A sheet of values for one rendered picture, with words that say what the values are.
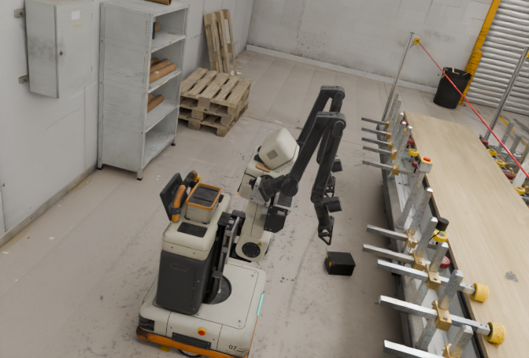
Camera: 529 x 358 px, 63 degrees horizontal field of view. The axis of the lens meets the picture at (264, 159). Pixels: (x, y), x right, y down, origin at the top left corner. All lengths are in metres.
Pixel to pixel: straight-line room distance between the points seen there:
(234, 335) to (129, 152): 2.20
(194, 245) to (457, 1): 8.51
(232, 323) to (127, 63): 2.33
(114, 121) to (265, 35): 6.37
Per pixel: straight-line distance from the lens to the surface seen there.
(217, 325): 2.60
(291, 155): 2.10
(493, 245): 2.91
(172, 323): 2.63
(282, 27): 9.92
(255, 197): 2.06
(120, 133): 4.15
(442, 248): 2.21
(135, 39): 3.81
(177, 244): 2.30
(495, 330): 2.15
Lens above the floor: 2.21
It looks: 26 degrees down
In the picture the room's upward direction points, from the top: 12 degrees clockwise
